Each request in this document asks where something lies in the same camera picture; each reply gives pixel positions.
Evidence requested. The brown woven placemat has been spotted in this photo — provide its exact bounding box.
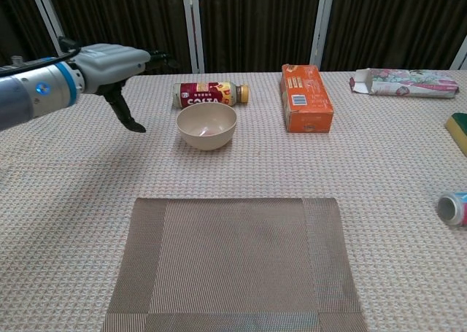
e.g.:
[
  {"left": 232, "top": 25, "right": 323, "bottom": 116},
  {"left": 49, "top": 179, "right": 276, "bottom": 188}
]
[{"left": 100, "top": 196, "right": 368, "bottom": 332}]

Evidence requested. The green yellow sponge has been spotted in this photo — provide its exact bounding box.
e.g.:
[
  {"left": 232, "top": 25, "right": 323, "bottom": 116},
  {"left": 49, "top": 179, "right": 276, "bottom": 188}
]
[{"left": 444, "top": 112, "right": 467, "bottom": 156}]

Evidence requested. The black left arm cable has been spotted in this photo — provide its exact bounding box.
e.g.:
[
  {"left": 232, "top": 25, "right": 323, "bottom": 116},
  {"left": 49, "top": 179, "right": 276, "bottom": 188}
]
[{"left": 0, "top": 36, "right": 83, "bottom": 78}]

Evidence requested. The pink floral carton box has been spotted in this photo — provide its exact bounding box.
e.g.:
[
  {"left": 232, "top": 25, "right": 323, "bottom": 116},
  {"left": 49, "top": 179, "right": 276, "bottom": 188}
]
[{"left": 348, "top": 67, "right": 460, "bottom": 100}]

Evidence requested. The light brown bowl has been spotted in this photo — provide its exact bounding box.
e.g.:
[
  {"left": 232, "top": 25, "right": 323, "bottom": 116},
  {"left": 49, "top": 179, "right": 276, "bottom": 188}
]
[{"left": 176, "top": 101, "right": 238, "bottom": 151}]

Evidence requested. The blue plastic wrap roll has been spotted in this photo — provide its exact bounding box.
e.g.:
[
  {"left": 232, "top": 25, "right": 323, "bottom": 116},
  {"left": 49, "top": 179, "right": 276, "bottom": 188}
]
[{"left": 437, "top": 190, "right": 467, "bottom": 228}]

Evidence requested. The beige woven tablecloth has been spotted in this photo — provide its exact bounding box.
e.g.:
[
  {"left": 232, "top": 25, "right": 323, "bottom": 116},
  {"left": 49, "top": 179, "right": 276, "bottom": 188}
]
[{"left": 0, "top": 69, "right": 467, "bottom": 332}]

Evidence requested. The orange carton box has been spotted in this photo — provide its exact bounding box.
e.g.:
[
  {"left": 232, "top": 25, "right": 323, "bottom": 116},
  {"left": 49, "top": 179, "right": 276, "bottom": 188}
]
[{"left": 279, "top": 63, "right": 335, "bottom": 134}]

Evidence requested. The red Costa coffee bottle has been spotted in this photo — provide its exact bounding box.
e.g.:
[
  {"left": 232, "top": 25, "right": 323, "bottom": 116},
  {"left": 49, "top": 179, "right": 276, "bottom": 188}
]
[{"left": 172, "top": 81, "right": 251, "bottom": 109}]

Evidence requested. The white screen frame post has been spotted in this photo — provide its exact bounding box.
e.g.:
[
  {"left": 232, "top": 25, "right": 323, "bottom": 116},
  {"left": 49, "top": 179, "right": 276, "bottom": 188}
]
[
  {"left": 309, "top": 0, "right": 336, "bottom": 71},
  {"left": 449, "top": 36, "right": 467, "bottom": 71},
  {"left": 181, "top": 0, "right": 206, "bottom": 74},
  {"left": 26, "top": 0, "right": 67, "bottom": 45}
]

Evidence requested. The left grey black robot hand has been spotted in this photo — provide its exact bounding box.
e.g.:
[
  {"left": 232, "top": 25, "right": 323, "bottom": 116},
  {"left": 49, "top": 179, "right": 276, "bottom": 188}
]
[{"left": 77, "top": 42, "right": 180, "bottom": 134}]

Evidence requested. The dark pleated curtain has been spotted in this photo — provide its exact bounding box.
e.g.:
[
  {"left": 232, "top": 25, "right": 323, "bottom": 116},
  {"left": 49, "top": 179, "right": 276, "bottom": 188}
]
[{"left": 0, "top": 0, "right": 467, "bottom": 78}]

